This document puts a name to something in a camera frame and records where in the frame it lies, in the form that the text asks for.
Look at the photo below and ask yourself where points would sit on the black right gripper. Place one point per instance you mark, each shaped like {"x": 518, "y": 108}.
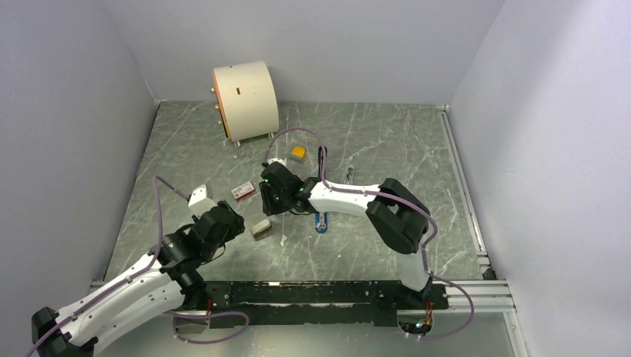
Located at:
{"x": 268, "y": 207}

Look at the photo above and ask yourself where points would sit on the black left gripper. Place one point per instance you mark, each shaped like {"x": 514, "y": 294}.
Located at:
{"x": 236, "y": 227}

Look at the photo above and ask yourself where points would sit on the red white staple box sleeve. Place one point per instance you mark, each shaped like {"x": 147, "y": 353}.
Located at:
{"x": 243, "y": 190}

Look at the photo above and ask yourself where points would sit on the beige brown small box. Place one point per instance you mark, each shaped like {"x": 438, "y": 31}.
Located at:
{"x": 259, "y": 229}

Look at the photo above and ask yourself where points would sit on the light blue small box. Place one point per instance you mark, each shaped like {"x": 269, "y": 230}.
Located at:
{"x": 349, "y": 173}

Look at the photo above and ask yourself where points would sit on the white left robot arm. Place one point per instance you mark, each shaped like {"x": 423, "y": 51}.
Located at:
{"x": 164, "y": 279}

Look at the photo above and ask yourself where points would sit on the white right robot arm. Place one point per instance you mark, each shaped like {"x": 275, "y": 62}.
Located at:
{"x": 402, "y": 222}

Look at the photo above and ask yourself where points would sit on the yellow grey small box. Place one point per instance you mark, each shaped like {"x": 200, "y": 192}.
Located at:
{"x": 297, "y": 153}

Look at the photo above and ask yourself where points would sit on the beige cylindrical drum device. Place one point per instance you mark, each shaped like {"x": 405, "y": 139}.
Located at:
{"x": 246, "y": 100}

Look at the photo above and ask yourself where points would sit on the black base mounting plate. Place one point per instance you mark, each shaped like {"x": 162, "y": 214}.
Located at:
{"x": 376, "y": 302}

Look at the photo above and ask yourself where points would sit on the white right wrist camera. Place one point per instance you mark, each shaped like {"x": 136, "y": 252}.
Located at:
{"x": 276, "y": 160}

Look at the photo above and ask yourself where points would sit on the aluminium right side rail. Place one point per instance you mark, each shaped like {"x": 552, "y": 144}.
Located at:
{"x": 484, "y": 263}

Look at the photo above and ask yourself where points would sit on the aluminium rail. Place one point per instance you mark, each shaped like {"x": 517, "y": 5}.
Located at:
{"x": 484, "y": 263}
{"x": 477, "y": 296}

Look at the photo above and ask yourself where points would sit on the aluminium front rail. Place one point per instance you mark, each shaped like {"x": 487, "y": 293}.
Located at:
{"x": 477, "y": 296}

